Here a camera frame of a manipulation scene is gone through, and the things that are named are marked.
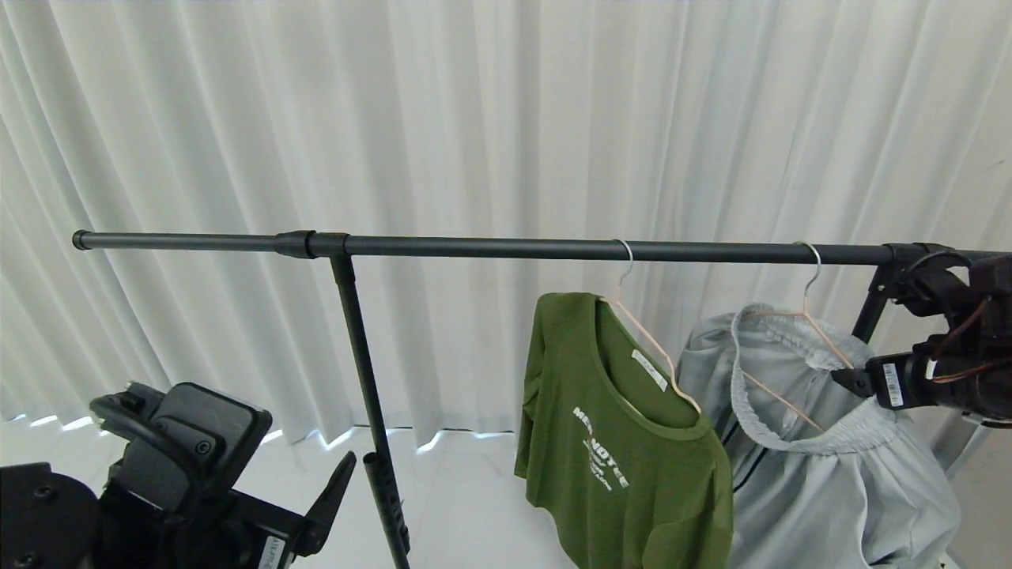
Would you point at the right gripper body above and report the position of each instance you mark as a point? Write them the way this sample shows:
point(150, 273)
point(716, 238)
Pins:
point(917, 379)

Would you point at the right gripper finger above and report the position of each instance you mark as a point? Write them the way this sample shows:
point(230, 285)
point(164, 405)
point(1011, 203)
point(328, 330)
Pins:
point(852, 382)

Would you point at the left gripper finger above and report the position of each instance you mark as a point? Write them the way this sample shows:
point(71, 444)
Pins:
point(328, 498)

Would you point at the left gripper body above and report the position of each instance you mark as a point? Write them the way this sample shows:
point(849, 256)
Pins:
point(213, 529)

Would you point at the pink clothes hanger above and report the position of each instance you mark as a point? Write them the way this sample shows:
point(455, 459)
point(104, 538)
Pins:
point(648, 340)
point(806, 316)

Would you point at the pale grey shorts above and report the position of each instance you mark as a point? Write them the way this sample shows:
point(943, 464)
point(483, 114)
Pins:
point(830, 498)

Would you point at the green long-sleeved shirt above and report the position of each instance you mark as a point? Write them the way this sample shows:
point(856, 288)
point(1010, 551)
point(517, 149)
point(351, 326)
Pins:
point(624, 490)

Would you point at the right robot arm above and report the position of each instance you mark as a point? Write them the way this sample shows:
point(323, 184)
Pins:
point(992, 332)

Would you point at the black clothes rack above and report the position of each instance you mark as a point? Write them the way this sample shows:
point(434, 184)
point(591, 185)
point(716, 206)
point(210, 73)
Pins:
point(474, 248)

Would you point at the white curtain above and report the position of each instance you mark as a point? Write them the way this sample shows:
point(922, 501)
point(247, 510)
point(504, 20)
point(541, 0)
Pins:
point(474, 103)

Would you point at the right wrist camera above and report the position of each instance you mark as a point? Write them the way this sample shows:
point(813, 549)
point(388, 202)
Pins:
point(937, 292)

